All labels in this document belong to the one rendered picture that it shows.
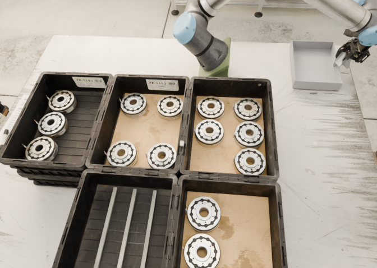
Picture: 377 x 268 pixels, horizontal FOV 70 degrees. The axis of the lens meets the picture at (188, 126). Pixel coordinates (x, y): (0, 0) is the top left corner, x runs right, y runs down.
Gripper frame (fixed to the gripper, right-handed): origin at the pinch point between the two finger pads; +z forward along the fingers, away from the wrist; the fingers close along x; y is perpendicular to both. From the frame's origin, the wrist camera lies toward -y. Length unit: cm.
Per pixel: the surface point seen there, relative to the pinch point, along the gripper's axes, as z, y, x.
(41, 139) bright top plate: 23, 51, -118
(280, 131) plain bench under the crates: 12.6, 35.1, -26.2
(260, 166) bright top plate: 1, 59, -43
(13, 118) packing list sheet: 46, 32, -142
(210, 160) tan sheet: 8, 56, -58
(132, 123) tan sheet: 17, 41, -87
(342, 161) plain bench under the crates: 6.2, 48.0, -4.8
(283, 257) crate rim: -5, 86, -42
